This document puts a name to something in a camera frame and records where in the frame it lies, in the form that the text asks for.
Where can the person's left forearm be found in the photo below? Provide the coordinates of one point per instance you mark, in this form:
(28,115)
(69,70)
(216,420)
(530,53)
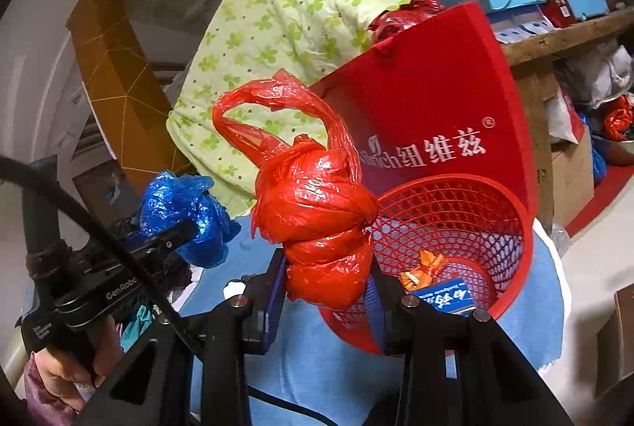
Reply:
(44,396)

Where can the red knotted plastic bag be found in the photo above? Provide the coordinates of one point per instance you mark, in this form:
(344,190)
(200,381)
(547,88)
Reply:
(312,208)

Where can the orange wooden cabinet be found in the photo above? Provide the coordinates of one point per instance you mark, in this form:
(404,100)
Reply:
(114,74)

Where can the red crumpled plastic wrap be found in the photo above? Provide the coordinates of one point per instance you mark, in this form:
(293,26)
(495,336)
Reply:
(396,20)

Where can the brown cardboard box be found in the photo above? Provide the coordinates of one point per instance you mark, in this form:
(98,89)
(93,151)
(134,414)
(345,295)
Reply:
(572,178)

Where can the light blue tablecloth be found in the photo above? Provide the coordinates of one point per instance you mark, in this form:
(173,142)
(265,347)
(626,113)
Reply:
(307,371)

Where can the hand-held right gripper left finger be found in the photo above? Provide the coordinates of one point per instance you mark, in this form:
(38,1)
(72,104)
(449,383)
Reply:
(275,302)

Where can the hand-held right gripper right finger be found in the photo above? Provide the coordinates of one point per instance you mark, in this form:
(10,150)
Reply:
(376,309)

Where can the orange plastic bag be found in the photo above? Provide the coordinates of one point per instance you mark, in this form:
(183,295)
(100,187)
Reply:
(619,119)

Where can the wooden shelf plank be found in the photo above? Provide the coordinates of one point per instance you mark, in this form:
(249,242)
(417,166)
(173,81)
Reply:
(569,37)

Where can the person's left hand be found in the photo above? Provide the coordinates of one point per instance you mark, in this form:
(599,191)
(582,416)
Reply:
(64,371)

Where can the red mesh plastic basket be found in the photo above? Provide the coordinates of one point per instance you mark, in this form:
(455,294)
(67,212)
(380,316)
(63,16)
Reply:
(475,272)

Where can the red paper shopping bag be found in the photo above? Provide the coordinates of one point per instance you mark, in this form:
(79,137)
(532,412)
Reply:
(421,84)

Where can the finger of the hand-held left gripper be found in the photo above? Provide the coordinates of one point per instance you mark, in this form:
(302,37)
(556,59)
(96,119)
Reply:
(163,238)

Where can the small blue carton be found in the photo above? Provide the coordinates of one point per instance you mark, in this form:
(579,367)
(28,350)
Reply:
(441,299)

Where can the orange candy wrapper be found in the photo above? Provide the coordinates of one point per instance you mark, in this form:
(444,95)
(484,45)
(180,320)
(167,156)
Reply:
(423,272)

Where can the blue plastic bag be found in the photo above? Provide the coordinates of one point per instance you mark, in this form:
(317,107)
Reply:
(168,198)

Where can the green floral blanket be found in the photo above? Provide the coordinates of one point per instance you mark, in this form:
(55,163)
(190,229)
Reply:
(277,34)

